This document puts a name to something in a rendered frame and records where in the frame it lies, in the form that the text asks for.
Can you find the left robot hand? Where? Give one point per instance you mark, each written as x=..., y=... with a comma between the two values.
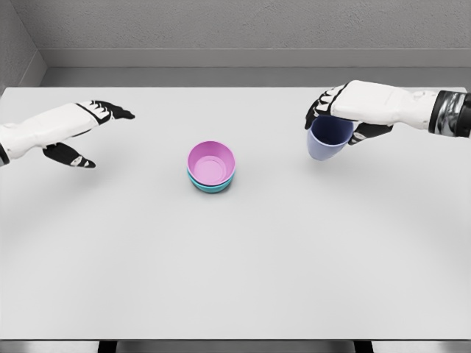
x=70, y=117

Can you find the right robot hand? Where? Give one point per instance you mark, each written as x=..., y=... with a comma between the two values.
x=364, y=101

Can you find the lavender blue cup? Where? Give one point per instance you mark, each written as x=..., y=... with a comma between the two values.
x=325, y=141

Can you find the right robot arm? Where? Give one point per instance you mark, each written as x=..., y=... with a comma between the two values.
x=430, y=110

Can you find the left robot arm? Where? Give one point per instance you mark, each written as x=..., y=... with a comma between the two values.
x=18, y=138

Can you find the pink bowl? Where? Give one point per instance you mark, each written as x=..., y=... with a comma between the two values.
x=210, y=163

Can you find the teal bowl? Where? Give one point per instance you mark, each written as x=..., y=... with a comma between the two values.
x=209, y=188

